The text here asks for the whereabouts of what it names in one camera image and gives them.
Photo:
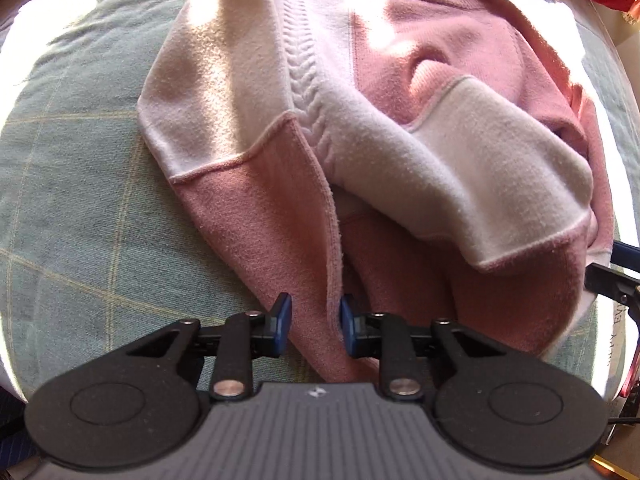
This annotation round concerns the pink and white knit sweater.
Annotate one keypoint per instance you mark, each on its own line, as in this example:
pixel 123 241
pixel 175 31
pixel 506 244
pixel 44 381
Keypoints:
pixel 260 210

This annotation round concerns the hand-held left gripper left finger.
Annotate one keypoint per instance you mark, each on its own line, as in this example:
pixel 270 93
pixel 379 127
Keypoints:
pixel 282 322

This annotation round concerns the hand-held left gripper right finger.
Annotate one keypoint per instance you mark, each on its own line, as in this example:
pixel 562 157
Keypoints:
pixel 350 327

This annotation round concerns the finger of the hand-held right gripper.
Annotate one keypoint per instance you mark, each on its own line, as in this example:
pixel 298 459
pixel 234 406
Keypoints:
pixel 607 280
pixel 627 252

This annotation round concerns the green plaid blanket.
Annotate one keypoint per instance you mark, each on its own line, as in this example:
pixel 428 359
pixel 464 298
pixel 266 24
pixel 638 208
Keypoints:
pixel 75 185

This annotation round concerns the dark striped cloth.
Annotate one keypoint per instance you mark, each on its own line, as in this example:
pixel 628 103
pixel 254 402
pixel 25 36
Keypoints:
pixel 12 440

